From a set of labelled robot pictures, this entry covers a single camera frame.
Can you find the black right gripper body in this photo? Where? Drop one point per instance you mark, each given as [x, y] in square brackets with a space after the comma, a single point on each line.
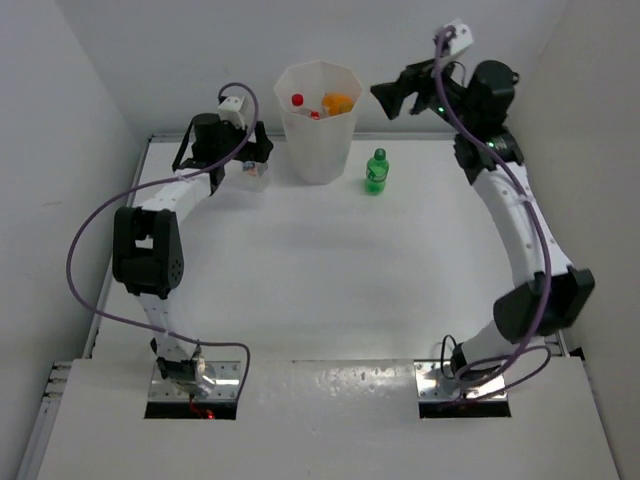
[428, 95]

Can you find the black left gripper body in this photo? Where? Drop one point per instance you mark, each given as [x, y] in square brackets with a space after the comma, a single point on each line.
[231, 138]

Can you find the white-cap clear labelled bottle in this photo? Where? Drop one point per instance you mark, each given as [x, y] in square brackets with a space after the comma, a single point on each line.
[255, 176]

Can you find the orange juice bottle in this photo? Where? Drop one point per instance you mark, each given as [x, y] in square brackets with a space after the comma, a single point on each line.
[335, 103]

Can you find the tall red-cap red-label bottle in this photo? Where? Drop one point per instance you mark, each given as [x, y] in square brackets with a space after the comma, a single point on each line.
[297, 101]

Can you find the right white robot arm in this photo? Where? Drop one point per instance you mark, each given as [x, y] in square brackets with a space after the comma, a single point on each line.
[549, 291]

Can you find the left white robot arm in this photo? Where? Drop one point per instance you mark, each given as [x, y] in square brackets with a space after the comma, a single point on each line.
[147, 249]

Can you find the white plastic bin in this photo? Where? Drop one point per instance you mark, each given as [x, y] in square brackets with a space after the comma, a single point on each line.
[318, 149]

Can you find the green soda bottle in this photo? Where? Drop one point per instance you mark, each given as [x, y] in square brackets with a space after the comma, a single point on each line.
[377, 169]

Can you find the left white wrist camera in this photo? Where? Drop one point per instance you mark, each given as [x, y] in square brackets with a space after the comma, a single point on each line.
[232, 109]

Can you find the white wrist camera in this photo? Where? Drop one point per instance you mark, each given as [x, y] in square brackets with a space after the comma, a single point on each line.
[456, 38]
[232, 109]

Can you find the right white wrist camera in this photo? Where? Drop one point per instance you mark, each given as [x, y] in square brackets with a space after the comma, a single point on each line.
[456, 38]

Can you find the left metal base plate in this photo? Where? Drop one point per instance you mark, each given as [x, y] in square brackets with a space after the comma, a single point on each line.
[220, 383]

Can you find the metal base plate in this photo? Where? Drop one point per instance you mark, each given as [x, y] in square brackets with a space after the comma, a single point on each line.
[434, 386]
[220, 383]

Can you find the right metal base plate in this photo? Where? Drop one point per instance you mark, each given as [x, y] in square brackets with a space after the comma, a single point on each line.
[434, 386]

